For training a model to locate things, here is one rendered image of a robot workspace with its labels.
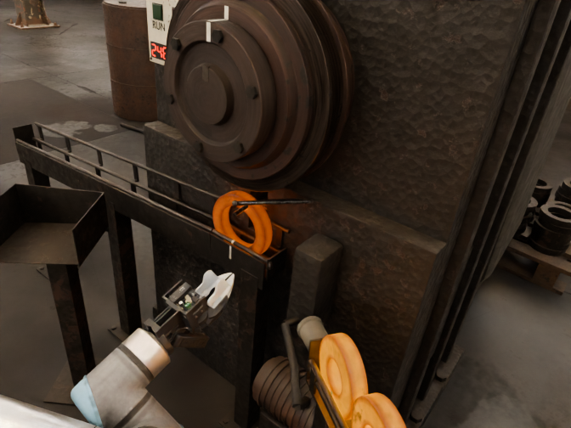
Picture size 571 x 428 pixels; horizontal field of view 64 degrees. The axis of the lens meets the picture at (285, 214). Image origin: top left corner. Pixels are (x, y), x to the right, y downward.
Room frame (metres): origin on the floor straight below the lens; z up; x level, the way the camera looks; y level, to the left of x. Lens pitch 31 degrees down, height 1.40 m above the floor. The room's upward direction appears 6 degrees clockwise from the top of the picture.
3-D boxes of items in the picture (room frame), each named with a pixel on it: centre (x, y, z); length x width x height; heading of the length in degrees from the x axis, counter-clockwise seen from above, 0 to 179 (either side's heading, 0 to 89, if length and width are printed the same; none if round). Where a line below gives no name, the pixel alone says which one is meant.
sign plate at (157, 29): (1.28, 0.33, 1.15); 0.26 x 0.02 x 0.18; 55
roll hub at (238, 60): (0.92, 0.17, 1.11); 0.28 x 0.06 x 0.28; 55
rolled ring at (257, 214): (1.00, 0.11, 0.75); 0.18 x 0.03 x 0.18; 56
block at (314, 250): (0.87, -0.09, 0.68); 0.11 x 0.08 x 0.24; 145
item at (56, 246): (1.04, 0.66, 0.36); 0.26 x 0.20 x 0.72; 90
